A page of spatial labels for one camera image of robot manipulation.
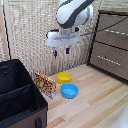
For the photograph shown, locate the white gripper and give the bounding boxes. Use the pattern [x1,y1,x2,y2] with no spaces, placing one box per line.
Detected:
[45,27,81,59]

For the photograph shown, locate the brown drawer cabinet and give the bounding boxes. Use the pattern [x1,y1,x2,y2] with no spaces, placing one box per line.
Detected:
[86,9,128,85]

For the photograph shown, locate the brown drawer front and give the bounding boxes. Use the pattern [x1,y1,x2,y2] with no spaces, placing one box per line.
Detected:
[94,13,128,52]
[89,41,128,81]

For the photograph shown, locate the yellow bowl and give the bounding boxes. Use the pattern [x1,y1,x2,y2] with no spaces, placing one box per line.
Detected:
[55,71,73,85]

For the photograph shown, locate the red yellow snack box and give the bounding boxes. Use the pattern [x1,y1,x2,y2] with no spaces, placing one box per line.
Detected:
[34,70,58,100]

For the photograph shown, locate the blue bowl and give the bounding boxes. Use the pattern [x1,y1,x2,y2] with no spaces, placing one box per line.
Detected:
[60,82,80,100]

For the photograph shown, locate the black fabric storage box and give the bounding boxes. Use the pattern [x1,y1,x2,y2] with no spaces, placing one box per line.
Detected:
[0,58,50,128]

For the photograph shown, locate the silver drawer handle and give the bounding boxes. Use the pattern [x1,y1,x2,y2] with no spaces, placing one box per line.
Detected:
[104,28,128,36]
[96,54,122,67]

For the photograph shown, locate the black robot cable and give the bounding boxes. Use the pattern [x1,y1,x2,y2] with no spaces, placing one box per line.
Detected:
[79,15,128,37]

